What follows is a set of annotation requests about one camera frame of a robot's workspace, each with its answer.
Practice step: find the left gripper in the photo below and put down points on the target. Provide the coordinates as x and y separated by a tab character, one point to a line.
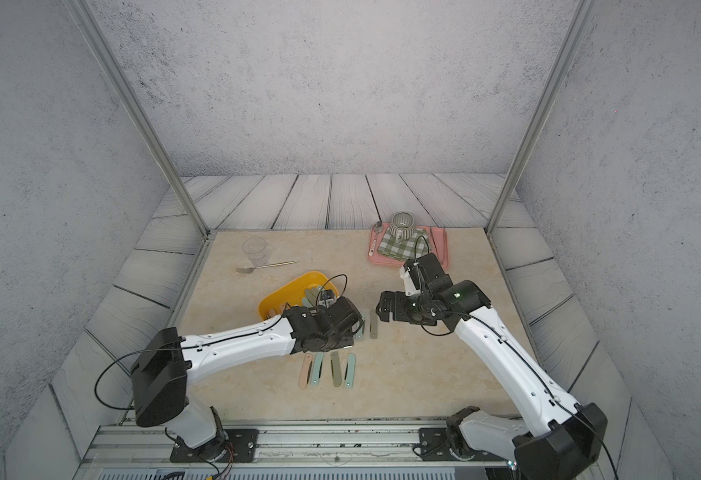
349	338

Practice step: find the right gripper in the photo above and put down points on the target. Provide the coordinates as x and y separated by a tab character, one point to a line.
398	313

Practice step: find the teal folding fruit knife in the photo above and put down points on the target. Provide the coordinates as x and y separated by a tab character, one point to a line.
316	372

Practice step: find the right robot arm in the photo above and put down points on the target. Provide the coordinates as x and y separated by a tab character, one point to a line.
556	437

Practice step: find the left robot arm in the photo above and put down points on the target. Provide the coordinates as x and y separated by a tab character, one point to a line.
163	372

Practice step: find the olive knife in box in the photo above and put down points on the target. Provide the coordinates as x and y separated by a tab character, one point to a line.
311	296

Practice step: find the yellow plastic storage box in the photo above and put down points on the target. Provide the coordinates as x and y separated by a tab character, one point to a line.
292	294

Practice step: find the pink plastic tray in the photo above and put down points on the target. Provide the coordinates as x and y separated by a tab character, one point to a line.
378	259

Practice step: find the green checkered cloth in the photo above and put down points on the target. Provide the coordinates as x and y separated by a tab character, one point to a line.
401	250

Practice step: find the striped ceramic cup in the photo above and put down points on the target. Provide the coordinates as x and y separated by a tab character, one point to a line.
401	227

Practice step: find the clear plastic cup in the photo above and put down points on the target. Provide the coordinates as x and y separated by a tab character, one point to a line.
256	250

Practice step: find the pink handled spoon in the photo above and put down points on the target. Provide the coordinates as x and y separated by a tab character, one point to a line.
377	228

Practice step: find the wooden handled spoon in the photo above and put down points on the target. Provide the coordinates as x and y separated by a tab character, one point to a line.
250	270

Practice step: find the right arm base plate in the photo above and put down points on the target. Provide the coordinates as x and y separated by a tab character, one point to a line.
436	444

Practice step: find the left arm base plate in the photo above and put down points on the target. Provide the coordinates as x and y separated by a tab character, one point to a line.
233	446

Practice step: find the aluminium rail base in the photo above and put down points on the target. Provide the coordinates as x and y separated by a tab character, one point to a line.
335	449

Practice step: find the right aluminium frame post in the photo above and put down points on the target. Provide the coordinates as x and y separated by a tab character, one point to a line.
561	65

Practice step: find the aluminium frame post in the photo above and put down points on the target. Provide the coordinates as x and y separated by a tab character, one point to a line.
561	65
93	36

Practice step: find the left aluminium frame post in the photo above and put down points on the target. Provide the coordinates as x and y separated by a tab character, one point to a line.
93	36

